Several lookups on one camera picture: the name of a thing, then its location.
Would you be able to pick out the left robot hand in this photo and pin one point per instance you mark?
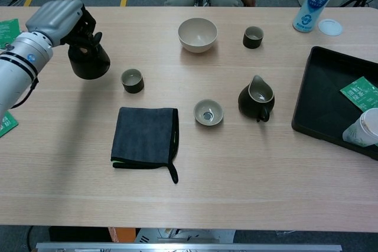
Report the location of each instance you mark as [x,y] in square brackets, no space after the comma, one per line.
[56,19]

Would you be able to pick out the black teapot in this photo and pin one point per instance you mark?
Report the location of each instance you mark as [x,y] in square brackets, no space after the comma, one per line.
[88,66]

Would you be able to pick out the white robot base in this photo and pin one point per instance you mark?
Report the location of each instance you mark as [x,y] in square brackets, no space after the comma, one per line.
[183,235]

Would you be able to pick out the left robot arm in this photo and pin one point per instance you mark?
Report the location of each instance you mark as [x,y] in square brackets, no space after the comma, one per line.
[17,63]

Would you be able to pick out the green tea packet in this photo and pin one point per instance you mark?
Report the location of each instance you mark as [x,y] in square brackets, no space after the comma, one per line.
[7,125]
[9,32]
[358,94]

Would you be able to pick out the dark cylindrical teacup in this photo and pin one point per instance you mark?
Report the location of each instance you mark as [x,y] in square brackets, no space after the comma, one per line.
[133,85]
[252,42]

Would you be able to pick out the large beige bowl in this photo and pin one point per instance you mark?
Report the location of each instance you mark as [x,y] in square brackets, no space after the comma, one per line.
[197,35]

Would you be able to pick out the dark grey folded cloth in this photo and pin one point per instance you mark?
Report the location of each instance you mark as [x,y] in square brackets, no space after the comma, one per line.
[141,137]

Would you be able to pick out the small shallow beige teacup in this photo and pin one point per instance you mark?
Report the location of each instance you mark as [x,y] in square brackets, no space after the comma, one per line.
[208,113]

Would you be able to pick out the dark ceramic pitcher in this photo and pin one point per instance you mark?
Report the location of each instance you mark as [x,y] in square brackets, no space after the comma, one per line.
[248,104]

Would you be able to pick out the orange brown object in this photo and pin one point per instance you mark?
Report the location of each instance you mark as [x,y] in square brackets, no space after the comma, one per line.
[121,234]

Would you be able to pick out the white bottle with blue label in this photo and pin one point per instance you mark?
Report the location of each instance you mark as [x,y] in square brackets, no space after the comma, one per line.
[313,1]

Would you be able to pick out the white round lid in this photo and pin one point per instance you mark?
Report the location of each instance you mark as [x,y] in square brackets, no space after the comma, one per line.
[330,27]

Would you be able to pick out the black plastic tray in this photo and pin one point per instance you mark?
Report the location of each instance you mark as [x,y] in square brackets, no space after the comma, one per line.
[322,101]

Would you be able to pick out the leaf printed paper cup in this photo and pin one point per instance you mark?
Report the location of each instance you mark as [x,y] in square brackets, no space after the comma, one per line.
[366,128]

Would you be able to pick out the aluminium profile rail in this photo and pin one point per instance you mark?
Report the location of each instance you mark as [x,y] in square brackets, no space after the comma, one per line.
[189,247]

